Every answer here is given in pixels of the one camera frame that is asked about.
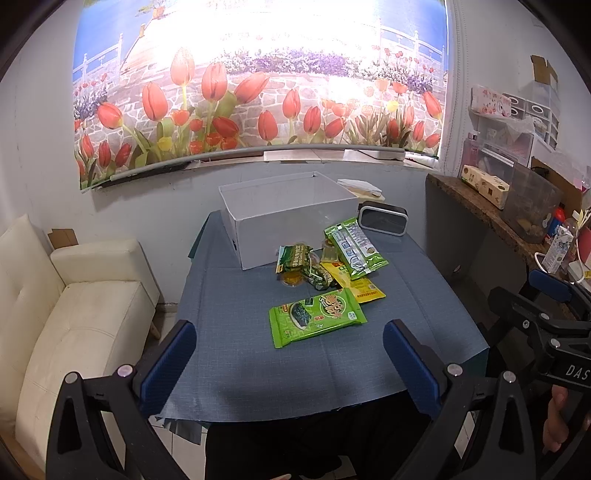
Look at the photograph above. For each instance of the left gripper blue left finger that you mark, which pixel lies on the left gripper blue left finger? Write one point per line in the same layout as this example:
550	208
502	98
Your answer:
79	445

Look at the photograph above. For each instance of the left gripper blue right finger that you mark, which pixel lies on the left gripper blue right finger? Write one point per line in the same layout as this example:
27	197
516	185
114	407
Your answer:
479	425

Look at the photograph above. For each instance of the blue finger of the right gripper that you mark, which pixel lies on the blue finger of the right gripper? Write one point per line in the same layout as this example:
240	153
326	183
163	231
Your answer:
515	311
550	286

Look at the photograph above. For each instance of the yellow snack bag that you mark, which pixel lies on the yellow snack bag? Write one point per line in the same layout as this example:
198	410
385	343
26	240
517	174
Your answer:
363	289

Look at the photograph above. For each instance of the green white snack bag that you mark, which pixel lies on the green white snack bag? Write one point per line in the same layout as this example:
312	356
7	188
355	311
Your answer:
355	249

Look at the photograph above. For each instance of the dark green snack bag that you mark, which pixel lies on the dark green snack bag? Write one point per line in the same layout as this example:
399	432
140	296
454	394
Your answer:
301	257

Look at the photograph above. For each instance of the green seaweed snack pack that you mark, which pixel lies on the green seaweed snack pack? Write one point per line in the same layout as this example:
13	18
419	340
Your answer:
314	316

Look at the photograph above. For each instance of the yellow fruit jelly cup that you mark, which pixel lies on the yellow fruit jelly cup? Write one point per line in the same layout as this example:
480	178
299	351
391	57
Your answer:
292	278

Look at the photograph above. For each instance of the right hand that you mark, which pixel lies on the right hand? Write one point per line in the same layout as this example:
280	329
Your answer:
555	431

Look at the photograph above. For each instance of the white milk carton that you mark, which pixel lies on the white milk carton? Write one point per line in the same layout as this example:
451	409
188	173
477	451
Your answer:
558	249

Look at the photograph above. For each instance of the clear plastic container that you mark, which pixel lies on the clear plastic container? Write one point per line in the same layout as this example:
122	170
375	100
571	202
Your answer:
530	204

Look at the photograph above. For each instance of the wooden side shelf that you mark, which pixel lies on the wooden side shelf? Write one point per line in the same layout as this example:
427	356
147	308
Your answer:
489	215

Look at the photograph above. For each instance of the beige patterned box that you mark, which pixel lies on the beige patterned box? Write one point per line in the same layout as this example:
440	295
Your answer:
491	187

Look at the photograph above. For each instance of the cream leather sofa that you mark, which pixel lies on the cream leather sofa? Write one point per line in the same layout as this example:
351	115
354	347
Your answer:
85	308

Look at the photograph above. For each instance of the white folded cloth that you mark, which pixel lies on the white folded cloth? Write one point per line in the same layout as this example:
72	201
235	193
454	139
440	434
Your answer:
361	188

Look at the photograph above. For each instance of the brown cardboard piece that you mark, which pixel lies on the brown cardboard piece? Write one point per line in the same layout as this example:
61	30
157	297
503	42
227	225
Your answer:
62	238

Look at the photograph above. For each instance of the pink floral tissue box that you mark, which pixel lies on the pink floral tissue box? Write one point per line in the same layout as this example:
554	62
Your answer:
485	101

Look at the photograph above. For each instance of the white cardboard box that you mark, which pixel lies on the white cardboard box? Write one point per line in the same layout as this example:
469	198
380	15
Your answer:
264	214

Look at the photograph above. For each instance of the tulip wall poster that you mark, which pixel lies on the tulip wall poster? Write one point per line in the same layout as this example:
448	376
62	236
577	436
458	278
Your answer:
159	81

